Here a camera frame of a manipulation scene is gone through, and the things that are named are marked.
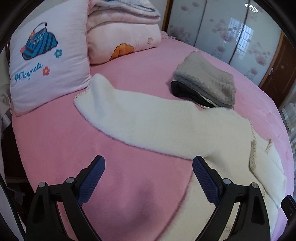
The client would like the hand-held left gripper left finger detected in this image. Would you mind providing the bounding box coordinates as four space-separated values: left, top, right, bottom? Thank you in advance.
25 155 106 241

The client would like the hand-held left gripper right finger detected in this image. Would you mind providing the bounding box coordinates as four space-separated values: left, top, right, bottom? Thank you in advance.
192 156 271 241

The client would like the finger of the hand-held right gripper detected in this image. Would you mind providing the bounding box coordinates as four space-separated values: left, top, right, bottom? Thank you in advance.
280 195 296 219

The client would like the white fluffy sweater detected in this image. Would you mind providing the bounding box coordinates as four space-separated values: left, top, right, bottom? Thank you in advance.
73 74 288 241

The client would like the light green folded garment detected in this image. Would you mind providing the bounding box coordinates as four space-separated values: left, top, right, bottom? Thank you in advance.
196 97 234 110

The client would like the lace-covered furniture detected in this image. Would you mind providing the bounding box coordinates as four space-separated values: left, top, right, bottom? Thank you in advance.
279 104 296 136

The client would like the black folded garment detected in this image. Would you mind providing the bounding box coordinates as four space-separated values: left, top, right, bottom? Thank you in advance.
171 81 216 108

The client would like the grey folded sweater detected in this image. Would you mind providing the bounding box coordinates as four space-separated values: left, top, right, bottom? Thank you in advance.
173 51 237 107

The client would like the pink bed blanket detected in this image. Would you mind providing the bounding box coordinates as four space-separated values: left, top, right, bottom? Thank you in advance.
10 30 295 241

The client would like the pink pillow with bag print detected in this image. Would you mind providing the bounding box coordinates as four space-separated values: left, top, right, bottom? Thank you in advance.
9 0 92 117

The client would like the brown wooden door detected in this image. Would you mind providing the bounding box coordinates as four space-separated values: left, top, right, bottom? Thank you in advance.
258 31 296 107

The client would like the pink folded quilt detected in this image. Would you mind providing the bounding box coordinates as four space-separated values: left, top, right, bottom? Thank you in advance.
86 14 162 65

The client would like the wardrobe with floral glass doors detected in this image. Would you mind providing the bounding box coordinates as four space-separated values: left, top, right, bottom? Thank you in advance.
162 0 285 86

